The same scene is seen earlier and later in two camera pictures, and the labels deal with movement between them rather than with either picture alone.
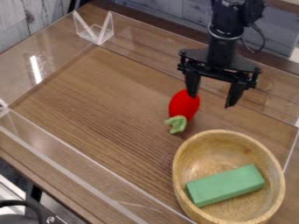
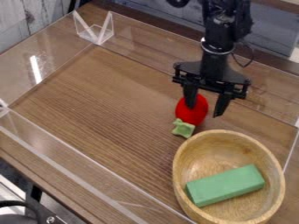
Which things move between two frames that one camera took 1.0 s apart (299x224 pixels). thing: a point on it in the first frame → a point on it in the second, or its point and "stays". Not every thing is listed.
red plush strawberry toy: x=181 y=108 → x=192 y=115
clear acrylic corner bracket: x=93 y=32 stays
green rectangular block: x=224 y=185 stays
